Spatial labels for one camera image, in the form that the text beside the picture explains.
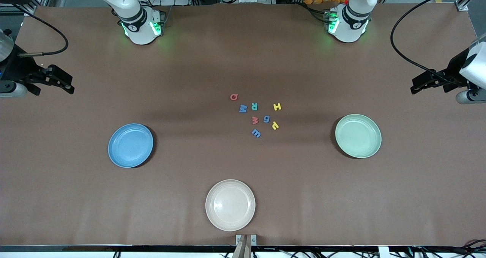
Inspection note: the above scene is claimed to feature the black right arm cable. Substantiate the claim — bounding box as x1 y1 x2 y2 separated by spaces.
15 4 69 57

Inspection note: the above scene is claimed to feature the blue plate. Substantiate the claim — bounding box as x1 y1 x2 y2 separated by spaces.
108 123 154 168

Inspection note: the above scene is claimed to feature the green plate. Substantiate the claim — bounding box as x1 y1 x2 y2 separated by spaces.
335 114 382 159

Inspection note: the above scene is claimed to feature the black floor cable bundle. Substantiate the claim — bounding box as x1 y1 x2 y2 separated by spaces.
414 238 486 258

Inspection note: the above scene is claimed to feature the brown table cover sheet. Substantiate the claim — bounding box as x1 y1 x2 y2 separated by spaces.
0 4 486 247

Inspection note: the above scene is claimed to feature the metal table edge bracket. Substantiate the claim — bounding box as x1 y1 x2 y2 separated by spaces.
236 234 257 247

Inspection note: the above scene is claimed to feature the beige plate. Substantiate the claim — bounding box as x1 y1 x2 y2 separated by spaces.
205 179 256 232

